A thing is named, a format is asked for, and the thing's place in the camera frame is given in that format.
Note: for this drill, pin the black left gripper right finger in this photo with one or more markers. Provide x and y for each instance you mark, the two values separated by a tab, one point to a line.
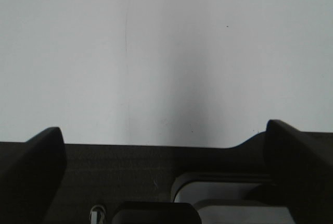
300	163

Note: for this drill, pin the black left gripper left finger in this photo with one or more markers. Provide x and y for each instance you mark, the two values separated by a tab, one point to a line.
30	177

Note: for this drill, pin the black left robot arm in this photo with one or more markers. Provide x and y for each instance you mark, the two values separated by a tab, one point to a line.
166	184

